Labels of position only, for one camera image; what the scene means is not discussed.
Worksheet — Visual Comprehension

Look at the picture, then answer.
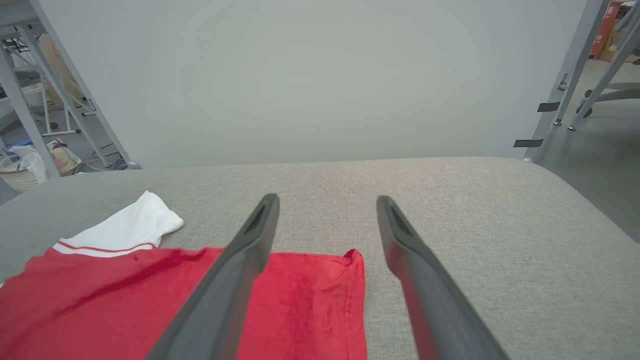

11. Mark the white cloth in basket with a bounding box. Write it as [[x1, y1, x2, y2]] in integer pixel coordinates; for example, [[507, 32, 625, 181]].
[[7, 145, 49, 184]]

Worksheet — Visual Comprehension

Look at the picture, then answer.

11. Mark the cream woven laundry basket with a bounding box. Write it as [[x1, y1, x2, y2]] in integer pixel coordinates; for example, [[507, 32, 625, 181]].
[[0, 145, 83, 193]]

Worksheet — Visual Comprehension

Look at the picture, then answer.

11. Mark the grey partition panel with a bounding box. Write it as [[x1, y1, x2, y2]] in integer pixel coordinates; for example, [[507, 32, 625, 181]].
[[37, 0, 591, 170]]

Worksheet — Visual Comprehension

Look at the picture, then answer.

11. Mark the red cardboard box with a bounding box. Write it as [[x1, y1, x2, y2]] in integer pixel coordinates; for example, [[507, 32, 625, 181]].
[[589, 0, 624, 59]]

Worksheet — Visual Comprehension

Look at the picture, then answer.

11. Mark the grey office chair base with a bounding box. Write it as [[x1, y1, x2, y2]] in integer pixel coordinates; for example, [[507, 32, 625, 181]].
[[575, 82, 640, 119]]

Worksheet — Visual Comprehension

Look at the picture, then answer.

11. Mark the brown cardboard box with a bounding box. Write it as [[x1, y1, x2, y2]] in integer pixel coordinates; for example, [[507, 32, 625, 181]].
[[597, 20, 632, 64]]

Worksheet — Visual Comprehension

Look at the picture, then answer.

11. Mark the white metal rack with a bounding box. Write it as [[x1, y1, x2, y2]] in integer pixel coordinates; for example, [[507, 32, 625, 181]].
[[39, 89, 97, 137]]

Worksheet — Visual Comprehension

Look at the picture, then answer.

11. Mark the grey panel frame post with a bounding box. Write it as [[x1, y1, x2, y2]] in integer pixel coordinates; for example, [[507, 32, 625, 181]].
[[522, 0, 611, 162], [29, 0, 142, 170]]

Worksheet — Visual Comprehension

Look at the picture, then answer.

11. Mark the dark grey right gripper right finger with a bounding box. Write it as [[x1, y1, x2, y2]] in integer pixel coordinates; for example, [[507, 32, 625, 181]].
[[376, 195, 511, 360]]

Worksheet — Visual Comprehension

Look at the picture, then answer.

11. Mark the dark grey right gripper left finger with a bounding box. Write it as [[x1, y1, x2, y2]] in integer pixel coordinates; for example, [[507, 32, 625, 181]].
[[145, 193, 280, 360]]

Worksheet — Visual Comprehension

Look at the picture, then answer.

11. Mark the slanted grey table leg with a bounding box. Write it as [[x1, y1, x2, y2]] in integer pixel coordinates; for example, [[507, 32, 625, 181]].
[[15, 25, 114, 168]]

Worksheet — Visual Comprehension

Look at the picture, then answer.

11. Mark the red and white shirt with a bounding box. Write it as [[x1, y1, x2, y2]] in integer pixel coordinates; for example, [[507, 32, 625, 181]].
[[0, 190, 368, 360]]

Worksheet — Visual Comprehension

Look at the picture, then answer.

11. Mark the thick grey table leg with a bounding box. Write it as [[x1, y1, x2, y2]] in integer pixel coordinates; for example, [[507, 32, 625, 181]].
[[0, 47, 61, 181]]

